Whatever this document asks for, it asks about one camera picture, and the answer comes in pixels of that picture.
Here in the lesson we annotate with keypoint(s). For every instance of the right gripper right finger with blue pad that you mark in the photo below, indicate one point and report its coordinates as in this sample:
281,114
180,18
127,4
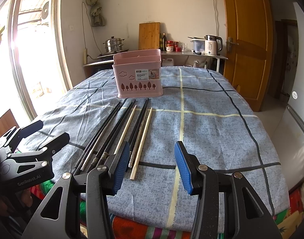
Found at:
200,180

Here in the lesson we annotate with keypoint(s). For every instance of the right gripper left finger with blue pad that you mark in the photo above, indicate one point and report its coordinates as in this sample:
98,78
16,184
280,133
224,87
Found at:
103,181

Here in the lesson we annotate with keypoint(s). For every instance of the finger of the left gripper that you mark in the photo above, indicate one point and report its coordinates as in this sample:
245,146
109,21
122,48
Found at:
54,141
14,136

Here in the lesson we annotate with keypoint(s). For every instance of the light wooden chopstick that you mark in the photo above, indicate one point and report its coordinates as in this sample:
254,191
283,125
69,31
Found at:
125,130
135,166

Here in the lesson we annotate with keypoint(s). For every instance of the black chopstick metal tip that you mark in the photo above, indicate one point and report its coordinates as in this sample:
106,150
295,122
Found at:
89,154

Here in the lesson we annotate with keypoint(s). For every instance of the metal kitchen shelf table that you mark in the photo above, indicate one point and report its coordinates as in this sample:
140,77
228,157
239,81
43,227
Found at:
191,59

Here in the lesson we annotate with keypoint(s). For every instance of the blue plaid tablecloth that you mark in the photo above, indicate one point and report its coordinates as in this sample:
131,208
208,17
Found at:
198,107

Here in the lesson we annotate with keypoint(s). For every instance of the colourful striped blanket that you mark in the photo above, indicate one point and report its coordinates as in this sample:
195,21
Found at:
287,222

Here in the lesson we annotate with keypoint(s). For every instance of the pink plastic utensil basket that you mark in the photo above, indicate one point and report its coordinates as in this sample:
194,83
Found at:
137,73

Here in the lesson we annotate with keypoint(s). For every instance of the wooden side shelf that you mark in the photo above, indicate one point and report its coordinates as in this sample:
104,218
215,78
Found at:
92,68

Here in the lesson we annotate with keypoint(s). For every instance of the black induction cooker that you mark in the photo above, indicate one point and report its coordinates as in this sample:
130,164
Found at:
110,54

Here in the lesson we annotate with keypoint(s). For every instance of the white plastic jug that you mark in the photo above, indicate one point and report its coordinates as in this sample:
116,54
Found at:
168,62

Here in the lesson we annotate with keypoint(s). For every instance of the stainless steel steamer pot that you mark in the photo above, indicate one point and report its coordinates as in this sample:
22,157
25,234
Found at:
113,44

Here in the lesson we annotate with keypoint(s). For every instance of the grey refrigerator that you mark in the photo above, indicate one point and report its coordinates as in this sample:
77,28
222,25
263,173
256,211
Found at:
288,137

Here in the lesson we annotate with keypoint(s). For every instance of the red lidded jar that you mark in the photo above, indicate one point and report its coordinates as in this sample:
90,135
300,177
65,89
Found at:
170,46

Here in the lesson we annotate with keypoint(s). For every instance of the glass cup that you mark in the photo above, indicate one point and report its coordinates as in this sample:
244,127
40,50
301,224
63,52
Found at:
184,47

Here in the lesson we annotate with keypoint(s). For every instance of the clear plastic container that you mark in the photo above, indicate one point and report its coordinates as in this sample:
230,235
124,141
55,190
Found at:
198,45

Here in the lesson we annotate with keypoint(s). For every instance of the dark soy sauce bottle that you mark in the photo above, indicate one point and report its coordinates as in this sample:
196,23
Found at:
164,40

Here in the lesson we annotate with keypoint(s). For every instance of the white electric kettle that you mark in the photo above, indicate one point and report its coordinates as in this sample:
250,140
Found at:
213,45

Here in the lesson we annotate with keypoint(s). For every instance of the bamboo cutting board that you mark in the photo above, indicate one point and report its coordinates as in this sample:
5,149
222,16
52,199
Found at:
148,36

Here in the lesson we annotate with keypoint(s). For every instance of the wooden door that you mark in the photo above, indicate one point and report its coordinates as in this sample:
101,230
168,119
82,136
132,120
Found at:
249,48

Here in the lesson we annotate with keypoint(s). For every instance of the hanging olive cloth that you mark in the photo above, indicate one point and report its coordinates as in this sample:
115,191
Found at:
95,12

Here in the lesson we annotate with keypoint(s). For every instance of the window frame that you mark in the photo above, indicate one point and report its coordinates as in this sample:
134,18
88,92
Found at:
31,77

